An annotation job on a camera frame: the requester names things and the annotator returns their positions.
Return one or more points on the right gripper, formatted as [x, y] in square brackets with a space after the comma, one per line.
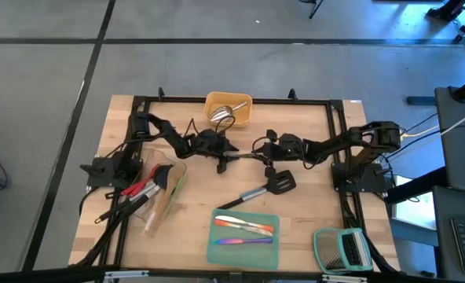
[287, 147]

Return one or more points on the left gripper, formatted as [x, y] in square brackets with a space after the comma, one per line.
[213, 145]

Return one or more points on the black slotted turner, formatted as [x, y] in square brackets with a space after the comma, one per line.
[281, 182]

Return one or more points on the orange plastic bin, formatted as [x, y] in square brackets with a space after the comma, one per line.
[248, 118]

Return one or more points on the silver metal scoop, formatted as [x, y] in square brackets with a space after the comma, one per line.
[220, 113]

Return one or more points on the black round spatula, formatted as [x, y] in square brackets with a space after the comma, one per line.
[163, 175]

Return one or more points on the green silicone utensil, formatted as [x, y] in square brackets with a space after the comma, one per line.
[173, 198]

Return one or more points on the rainbow iridescent knife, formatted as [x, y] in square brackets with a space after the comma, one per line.
[240, 241]

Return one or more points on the red silicone spatula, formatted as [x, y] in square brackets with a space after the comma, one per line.
[136, 188]
[146, 184]

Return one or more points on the wooden spatula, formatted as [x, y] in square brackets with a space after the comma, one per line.
[154, 222]

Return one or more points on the teal plastic tray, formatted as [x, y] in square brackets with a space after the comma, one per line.
[240, 259]

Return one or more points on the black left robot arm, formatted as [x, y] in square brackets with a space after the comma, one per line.
[165, 133]

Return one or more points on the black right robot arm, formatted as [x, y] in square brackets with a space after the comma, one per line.
[354, 137]

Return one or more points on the teal framed grater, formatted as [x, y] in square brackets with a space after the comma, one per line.
[334, 251]

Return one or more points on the black diagonal beam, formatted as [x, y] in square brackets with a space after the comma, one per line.
[417, 184]

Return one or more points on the black stand legs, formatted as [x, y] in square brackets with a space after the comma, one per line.
[315, 8]

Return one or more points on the grey blue floor bar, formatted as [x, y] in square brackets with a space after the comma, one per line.
[421, 100]

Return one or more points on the dark desk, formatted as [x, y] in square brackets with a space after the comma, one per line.
[442, 236]

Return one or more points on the dark grey side table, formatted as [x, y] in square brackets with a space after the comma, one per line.
[464, 149]

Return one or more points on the person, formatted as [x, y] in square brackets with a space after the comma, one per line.
[452, 9]

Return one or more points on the black aluminium table frame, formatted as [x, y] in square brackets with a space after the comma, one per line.
[303, 101]

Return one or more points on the black frame strut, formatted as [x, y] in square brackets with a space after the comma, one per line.
[99, 243]
[350, 214]

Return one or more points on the black front frame rail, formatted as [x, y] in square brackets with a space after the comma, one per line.
[40, 275]

